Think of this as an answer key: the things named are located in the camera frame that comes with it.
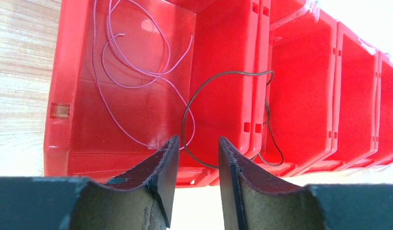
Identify purple wire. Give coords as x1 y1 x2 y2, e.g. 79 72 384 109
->
92 0 196 150

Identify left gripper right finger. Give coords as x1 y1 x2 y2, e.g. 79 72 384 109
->
218 137 393 230

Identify red bin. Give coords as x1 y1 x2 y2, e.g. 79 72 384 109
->
368 52 393 167
44 0 260 187
248 0 339 177
328 22 381 171

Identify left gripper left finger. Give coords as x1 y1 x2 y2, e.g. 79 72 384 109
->
0 136 179 230

